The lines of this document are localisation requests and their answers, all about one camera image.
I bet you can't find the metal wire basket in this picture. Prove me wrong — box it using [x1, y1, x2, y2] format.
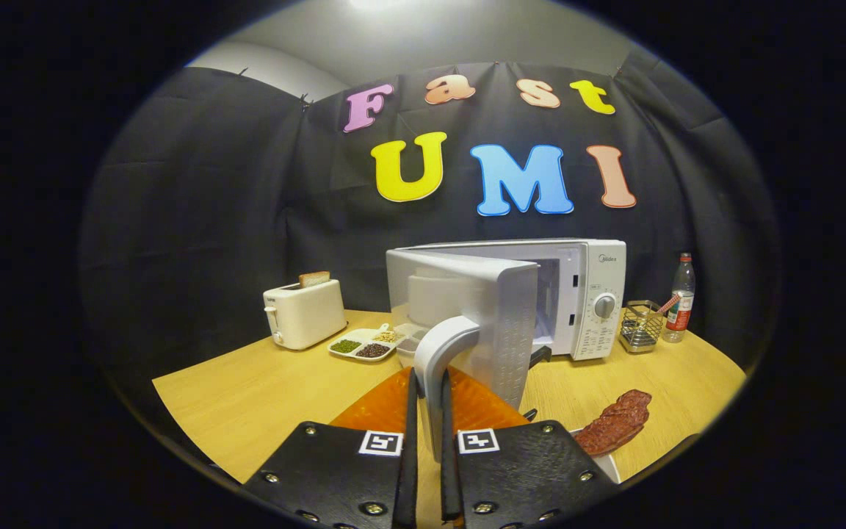
[619, 300, 665, 354]

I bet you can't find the white toaster oven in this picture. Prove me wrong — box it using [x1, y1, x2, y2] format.
[386, 238, 627, 464]

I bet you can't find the clear plastic bottle red label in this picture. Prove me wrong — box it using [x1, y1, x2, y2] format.
[662, 253, 696, 344]

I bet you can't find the white divided dish of grains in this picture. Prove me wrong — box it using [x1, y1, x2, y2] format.
[328, 323, 403, 363]

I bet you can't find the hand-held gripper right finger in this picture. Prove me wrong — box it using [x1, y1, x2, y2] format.
[439, 367, 618, 529]

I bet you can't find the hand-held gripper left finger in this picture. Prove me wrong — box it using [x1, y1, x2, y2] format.
[242, 366, 422, 529]

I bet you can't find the small white rectangular dish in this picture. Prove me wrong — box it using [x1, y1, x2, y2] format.
[570, 430, 621, 484]

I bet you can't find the reddish brown meat strip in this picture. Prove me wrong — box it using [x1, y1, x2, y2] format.
[574, 389, 653, 457]

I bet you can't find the cream toaster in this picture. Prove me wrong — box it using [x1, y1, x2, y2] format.
[263, 278, 348, 350]

